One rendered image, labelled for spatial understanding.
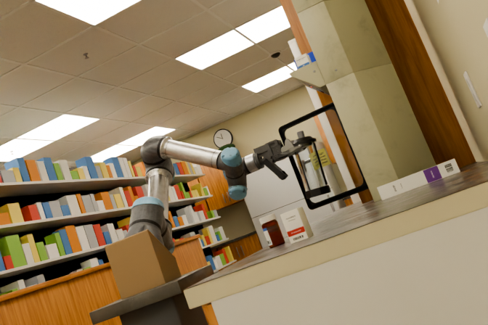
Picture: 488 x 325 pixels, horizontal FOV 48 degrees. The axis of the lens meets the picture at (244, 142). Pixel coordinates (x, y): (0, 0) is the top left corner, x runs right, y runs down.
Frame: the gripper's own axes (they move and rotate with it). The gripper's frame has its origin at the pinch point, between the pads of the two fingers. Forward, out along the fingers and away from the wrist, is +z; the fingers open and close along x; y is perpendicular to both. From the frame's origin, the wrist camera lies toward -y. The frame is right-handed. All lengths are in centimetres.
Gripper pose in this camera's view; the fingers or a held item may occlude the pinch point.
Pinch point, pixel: (303, 148)
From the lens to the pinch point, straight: 223.6
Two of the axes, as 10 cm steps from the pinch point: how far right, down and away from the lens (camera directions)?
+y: -3.4, -9.3, 1.5
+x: 3.2, 0.4, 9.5
